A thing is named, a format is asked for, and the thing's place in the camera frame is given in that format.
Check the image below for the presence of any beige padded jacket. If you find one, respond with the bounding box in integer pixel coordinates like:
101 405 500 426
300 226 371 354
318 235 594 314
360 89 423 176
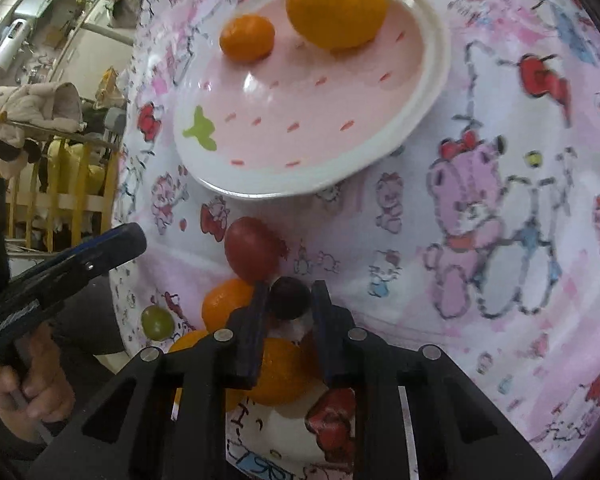
0 81 84 133

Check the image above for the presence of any yellow cloth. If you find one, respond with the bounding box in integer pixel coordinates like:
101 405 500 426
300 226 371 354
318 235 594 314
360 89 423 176
45 139 106 196

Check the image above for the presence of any dark purple grape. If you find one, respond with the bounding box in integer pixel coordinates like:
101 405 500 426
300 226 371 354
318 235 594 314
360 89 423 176
269 276 313 321

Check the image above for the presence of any large orange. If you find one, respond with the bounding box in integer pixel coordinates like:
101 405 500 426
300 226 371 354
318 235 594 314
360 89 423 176
286 0 388 52

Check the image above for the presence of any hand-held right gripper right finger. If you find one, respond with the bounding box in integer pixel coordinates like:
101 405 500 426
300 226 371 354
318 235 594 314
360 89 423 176
310 280 553 480

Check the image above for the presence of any small mandarin orange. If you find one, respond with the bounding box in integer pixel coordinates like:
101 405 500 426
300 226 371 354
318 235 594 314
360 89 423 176
219 14 276 62
201 279 257 333

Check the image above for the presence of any red cherry tomato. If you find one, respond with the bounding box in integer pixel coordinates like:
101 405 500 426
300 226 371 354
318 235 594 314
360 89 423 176
223 217 281 283

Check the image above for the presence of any person's left hand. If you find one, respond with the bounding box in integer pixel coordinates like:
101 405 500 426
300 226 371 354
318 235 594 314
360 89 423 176
0 321 77 428

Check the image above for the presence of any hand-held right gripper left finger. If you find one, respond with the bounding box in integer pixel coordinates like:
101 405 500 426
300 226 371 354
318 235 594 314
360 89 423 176
27 282 272 480

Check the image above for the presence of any green grape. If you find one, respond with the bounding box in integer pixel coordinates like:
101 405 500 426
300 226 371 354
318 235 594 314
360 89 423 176
140 306 175 340

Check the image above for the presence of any grey plastic stool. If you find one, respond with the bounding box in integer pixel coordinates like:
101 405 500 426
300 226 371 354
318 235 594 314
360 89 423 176
101 107 127 143

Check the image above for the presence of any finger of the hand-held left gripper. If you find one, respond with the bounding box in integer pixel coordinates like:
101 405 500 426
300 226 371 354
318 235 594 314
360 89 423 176
10 222 149 306

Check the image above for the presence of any pink strawberry-print plate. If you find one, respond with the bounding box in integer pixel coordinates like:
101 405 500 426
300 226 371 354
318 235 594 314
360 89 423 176
172 0 452 198

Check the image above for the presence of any pink cartoon printed blanket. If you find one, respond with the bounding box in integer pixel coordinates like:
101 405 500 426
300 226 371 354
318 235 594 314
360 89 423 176
109 0 600 480

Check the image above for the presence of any white kitchen appliance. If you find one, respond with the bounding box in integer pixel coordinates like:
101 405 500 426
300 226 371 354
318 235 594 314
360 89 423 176
0 19 31 80

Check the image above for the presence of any person's left forearm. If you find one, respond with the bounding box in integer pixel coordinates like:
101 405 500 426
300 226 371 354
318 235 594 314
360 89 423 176
0 395 48 463

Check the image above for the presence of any wooden rail rack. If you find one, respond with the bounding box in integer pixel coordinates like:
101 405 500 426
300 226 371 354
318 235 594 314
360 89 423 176
0 117 123 253

